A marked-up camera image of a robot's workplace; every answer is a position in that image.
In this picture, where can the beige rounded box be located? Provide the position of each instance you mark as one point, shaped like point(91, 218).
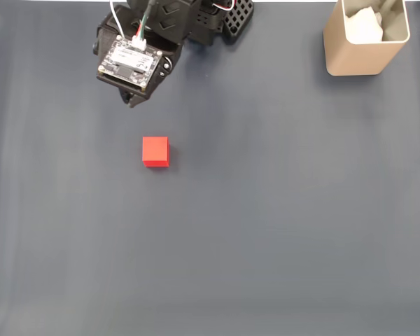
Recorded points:
point(353, 57)

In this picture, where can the red cube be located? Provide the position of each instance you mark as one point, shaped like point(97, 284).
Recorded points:
point(155, 148)

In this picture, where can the crumpled white paper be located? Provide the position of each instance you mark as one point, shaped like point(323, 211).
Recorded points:
point(365, 26)

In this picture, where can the camera circuit board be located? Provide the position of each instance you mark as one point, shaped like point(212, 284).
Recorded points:
point(129, 63)

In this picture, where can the dark blue-grey mat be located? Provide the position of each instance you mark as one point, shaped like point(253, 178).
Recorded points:
point(231, 227)

